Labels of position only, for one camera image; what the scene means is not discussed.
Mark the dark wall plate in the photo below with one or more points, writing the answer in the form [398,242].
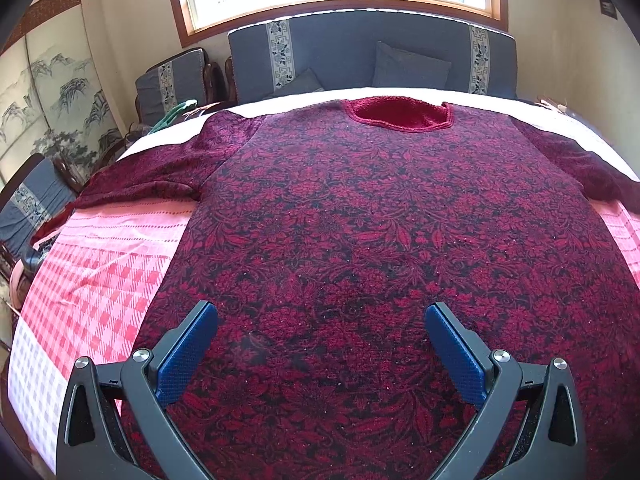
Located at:
[608,8]

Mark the blue grey armchair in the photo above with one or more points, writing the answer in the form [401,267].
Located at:
[189,75]

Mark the painted folding screen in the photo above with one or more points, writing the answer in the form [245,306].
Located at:
[52,101]

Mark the blue throw pillow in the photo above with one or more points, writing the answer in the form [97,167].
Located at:
[397,68]

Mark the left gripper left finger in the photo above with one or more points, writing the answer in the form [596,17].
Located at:
[91,441]

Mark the blue cushioned side chair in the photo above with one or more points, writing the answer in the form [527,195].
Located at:
[36,193]

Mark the blue grey patterned sofa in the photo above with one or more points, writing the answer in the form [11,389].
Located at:
[340,48]

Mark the pink white checked bedsheet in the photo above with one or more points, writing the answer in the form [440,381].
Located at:
[100,279]

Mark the small blue cushion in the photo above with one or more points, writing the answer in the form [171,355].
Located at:
[306,82]

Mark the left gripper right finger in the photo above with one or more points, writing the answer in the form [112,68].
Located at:
[551,441]

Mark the dark red floral sweater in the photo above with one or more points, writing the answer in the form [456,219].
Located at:
[350,259]

